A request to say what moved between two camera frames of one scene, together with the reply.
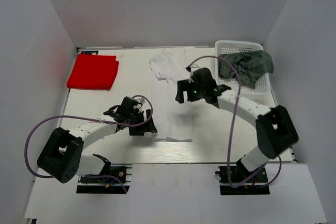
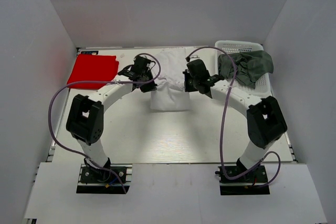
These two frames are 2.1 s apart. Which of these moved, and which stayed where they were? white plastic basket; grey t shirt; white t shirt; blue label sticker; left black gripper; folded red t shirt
Moved: white t shirt; left black gripper
Stayed: grey t shirt; folded red t shirt; white plastic basket; blue label sticker
